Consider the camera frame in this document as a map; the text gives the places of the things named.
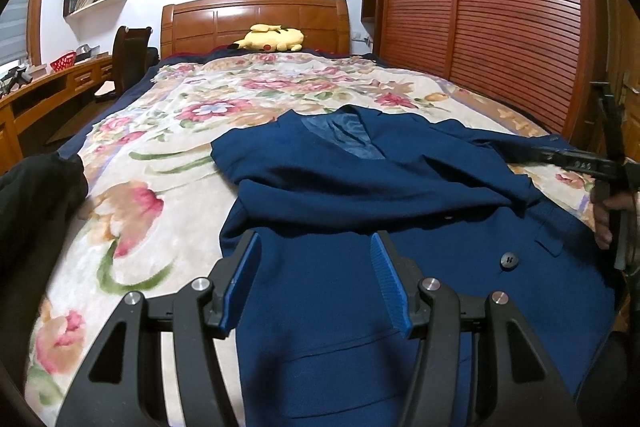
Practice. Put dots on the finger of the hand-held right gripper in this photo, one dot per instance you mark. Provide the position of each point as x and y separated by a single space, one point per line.
565 159

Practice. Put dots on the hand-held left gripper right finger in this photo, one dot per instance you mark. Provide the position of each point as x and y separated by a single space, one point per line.
392 283

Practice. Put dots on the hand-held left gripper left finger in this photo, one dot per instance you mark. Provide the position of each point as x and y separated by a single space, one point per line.
243 277

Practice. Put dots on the blue suit jacket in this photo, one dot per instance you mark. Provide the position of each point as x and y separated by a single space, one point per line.
325 187

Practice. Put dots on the person's right hand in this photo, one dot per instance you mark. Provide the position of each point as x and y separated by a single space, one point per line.
607 222

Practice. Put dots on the wooden door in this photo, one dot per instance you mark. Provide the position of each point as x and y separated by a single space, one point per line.
620 32

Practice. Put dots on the floral blanket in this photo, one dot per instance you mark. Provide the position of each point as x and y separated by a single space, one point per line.
165 122

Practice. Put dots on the wooden louvered wardrobe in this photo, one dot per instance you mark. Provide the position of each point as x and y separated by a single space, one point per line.
475 7

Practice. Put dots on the black cloth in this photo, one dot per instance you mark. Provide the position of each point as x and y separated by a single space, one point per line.
35 227

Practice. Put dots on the yellow plush toy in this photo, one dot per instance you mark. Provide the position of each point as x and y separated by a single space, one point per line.
270 38

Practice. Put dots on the dark wooden chair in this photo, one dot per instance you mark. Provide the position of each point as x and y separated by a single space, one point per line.
127 57

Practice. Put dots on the wooden bed headboard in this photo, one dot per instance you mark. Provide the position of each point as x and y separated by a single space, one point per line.
225 22

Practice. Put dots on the wooden desk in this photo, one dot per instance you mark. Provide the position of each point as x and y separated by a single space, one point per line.
45 92

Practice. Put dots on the red basket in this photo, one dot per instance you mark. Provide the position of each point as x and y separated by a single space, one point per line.
62 62

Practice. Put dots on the black device on desk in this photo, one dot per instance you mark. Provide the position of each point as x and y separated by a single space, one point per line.
15 79

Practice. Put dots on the window blind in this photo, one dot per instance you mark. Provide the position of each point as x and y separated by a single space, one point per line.
12 32

